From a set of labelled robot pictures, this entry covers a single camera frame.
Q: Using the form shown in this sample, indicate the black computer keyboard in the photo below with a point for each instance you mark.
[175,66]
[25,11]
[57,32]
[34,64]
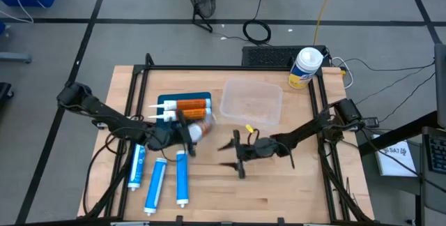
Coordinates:
[437,152]

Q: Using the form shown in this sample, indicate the Lysol wipes canister white lid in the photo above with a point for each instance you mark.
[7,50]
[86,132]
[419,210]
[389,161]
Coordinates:
[305,67]

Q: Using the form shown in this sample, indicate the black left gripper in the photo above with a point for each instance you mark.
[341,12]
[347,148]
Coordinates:
[165,137]

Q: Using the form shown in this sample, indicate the black aluminium table frame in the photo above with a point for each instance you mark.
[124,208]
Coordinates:
[226,68]

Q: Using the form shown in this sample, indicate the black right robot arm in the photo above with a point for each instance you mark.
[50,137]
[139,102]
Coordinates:
[313,126]

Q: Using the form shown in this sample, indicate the grey metal floor foot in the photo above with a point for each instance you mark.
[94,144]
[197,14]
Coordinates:
[14,57]

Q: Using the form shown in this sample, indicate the grey computer monitor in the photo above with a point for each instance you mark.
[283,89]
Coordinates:
[440,86]

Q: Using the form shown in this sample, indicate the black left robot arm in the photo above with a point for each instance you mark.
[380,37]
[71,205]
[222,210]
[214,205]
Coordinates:
[104,114]

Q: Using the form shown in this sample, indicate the black diagonal desk bar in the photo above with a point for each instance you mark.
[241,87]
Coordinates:
[400,135]

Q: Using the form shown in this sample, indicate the small black power adapter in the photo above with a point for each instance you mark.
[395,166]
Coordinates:
[371,122]

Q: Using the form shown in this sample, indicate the orange sealant tube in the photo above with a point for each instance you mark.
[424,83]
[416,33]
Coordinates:
[191,104]
[195,114]
[202,128]

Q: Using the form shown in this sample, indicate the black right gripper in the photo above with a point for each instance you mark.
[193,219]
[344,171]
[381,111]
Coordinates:
[259,148]

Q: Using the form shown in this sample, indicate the white printed paper sheet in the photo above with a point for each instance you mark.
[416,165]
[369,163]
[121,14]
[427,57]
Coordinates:
[393,163]

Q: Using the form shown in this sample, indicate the blue silicone tube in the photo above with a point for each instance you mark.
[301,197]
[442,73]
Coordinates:
[137,163]
[155,186]
[182,179]

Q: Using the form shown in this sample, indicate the clear plastic container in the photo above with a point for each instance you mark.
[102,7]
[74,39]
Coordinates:
[251,102]

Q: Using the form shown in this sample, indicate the yellow gripper tag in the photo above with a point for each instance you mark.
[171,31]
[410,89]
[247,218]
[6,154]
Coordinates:
[249,128]

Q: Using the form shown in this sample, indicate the black object at floor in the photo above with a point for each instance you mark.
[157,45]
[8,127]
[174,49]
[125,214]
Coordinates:
[4,91]

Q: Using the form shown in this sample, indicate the teal plastic tray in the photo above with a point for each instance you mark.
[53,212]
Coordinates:
[184,95]

